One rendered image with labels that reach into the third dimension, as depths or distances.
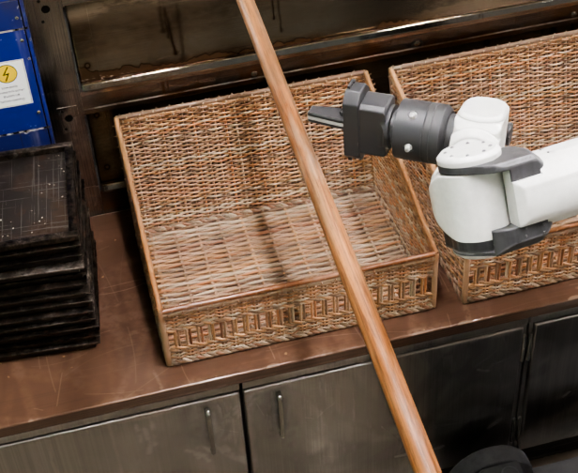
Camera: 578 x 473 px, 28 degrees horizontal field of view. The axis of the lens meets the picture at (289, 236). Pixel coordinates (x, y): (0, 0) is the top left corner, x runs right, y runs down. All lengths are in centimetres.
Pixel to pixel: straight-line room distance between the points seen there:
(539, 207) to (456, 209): 10
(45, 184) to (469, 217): 108
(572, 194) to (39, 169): 121
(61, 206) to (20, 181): 12
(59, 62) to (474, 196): 121
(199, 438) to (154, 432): 10
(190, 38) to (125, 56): 14
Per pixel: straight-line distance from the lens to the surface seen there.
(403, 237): 248
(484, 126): 161
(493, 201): 142
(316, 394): 239
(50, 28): 238
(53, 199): 226
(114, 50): 241
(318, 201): 167
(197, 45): 243
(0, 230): 222
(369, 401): 245
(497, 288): 240
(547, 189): 141
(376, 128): 171
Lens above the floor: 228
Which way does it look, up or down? 42 degrees down
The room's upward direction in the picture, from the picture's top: 4 degrees counter-clockwise
